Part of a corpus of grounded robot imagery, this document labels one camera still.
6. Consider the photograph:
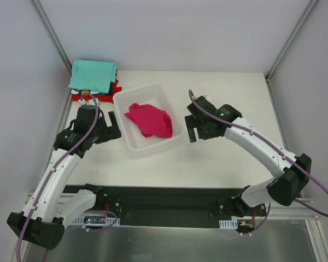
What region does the crimson pink t shirt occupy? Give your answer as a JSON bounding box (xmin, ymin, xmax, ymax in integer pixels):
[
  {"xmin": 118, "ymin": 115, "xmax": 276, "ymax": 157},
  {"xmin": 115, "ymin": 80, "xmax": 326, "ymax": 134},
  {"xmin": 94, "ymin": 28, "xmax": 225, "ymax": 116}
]
[{"xmin": 124, "ymin": 103, "xmax": 173, "ymax": 139}]

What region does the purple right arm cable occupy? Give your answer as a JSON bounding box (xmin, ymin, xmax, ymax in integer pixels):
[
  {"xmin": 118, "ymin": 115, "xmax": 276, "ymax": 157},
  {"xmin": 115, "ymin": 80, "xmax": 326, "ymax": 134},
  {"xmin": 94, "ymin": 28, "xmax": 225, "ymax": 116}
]
[{"xmin": 188, "ymin": 89, "xmax": 328, "ymax": 219}]

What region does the white plastic basket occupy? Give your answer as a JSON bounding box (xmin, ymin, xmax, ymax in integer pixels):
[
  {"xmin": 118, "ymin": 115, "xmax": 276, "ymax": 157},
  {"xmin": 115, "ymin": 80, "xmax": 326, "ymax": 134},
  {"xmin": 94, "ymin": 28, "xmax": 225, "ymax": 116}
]
[{"xmin": 113, "ymin": 84, "xmax": 182, "ymax": 152}]

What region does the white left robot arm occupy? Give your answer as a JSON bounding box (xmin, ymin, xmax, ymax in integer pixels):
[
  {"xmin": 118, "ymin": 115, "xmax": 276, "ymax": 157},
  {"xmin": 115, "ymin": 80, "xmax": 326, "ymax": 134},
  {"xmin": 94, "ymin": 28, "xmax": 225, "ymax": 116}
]
[{"xmin": 7, "ymin": 105, "xmax": 121, "ymax": 250}]

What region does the folded teal t shirt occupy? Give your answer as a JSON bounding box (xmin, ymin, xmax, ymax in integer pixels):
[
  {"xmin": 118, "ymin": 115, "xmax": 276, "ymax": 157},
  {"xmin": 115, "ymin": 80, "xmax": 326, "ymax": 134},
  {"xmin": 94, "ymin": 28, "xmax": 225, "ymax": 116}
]
[{"xmin": 68, "ymin": 59, "xmax": 118, "ymax": 93}]

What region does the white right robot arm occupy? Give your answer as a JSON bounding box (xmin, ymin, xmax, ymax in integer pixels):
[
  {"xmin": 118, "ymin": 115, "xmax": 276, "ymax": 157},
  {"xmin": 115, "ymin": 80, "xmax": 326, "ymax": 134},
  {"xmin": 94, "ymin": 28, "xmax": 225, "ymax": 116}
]
[{"xmin": 185, "ymin": 96, "xmax": 312, "ymax": 217}]

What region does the folded dark printed t shirt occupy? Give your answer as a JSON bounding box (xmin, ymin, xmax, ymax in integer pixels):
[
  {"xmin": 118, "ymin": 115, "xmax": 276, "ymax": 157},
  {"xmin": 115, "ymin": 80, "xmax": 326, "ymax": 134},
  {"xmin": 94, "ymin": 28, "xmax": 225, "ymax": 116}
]
[{"xmin": 71, "ymin": 89, "xmax": 113, "ymax": 102}]

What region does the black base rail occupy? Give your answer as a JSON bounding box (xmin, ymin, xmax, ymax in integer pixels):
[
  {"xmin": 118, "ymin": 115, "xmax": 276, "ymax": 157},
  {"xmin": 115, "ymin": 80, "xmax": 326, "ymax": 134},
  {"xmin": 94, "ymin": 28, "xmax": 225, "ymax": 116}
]
[{"xmin": 63, "ymin": 184, "xmax": 240, "ymax": 228}]

